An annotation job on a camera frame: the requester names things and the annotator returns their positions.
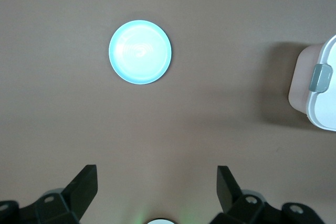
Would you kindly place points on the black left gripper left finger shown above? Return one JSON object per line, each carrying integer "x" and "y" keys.
{"x": 84, "y": 187}

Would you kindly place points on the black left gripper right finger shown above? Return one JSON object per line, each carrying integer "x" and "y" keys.
{"x": 227, "y": 190}

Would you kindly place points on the brown table mat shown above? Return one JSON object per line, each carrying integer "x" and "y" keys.
{"x": 78, "y": 103}

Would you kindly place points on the white lidded pink container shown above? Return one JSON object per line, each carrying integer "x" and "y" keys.
{"x": 325, "y": 103}

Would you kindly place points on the light blue round plate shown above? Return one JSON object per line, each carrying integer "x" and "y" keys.
{"x": 140, "y": 52}

